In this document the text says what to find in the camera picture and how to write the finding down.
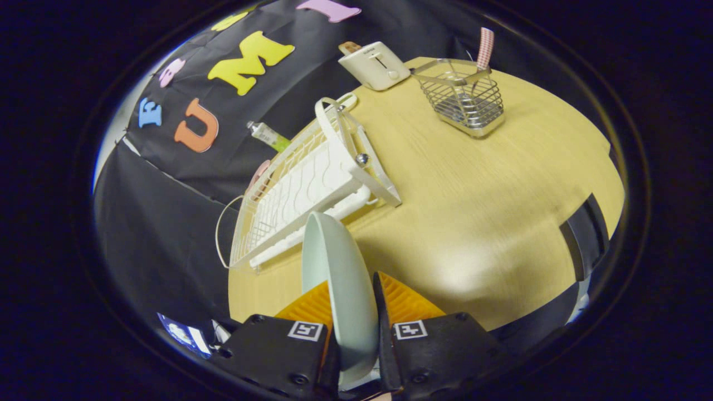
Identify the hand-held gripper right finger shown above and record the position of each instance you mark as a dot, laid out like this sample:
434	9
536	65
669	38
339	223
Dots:
383	334

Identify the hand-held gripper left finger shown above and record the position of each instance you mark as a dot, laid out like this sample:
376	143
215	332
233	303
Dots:
267	351

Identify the pale green plate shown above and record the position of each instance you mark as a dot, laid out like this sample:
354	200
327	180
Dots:
340	278

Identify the striped pink white spoon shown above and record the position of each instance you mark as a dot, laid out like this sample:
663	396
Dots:
485	47

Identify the pink plate with food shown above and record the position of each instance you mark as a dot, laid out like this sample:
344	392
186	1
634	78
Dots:
259	175

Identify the bright computer screen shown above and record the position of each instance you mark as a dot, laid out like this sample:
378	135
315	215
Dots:
184	334

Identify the clear bottle green liquid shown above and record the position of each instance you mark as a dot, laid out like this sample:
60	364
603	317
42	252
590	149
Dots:
270	136

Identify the white toaster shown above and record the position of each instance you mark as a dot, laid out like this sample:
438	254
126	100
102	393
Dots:
379	67

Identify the brown bread slice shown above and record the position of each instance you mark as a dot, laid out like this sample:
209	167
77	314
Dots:
350	47

